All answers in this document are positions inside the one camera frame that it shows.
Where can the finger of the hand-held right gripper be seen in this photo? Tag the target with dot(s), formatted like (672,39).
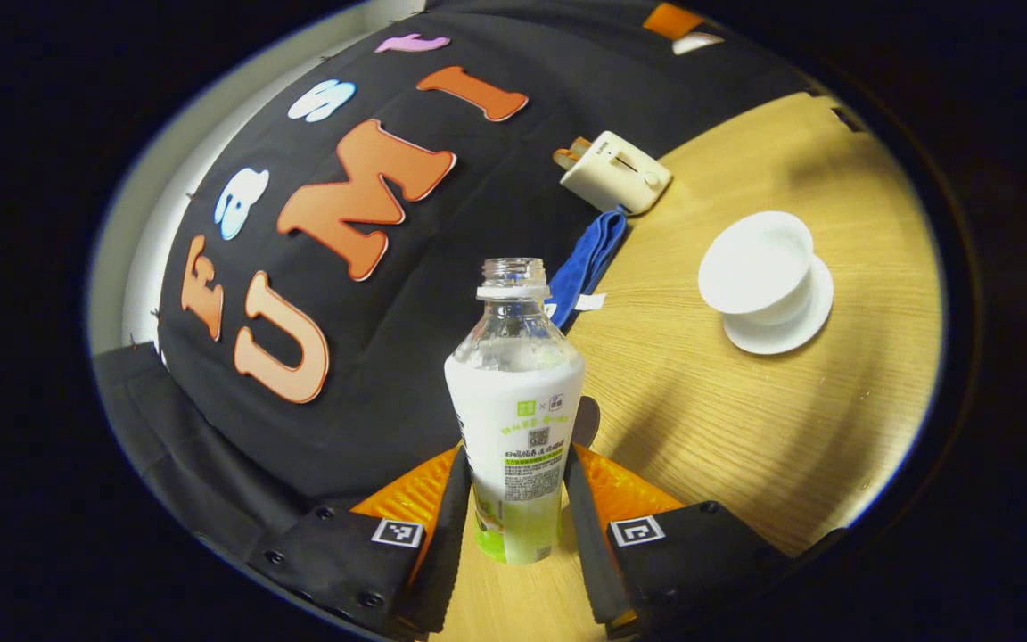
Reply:
(669,20)

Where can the white toaster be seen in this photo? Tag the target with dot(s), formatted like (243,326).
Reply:
(612,174)

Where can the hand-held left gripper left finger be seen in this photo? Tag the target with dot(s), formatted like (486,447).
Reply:
(451,553)

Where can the toast slice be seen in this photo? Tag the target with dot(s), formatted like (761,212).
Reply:
(567,153)

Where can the white teacup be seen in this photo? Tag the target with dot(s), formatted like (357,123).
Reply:
(754,263)

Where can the clear water bottle white label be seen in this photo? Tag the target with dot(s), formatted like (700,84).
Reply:
(513,410)

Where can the blue cloth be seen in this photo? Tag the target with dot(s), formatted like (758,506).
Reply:
(589,263)

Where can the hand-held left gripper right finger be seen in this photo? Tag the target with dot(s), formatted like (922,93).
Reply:
(587,553)

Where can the dark round coaster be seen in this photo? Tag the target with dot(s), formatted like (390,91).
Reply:
(588,419)

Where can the white saucer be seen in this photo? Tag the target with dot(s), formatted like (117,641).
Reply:
(799,325)

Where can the black backdrop cloth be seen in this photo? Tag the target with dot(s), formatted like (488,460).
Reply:
(389,357)

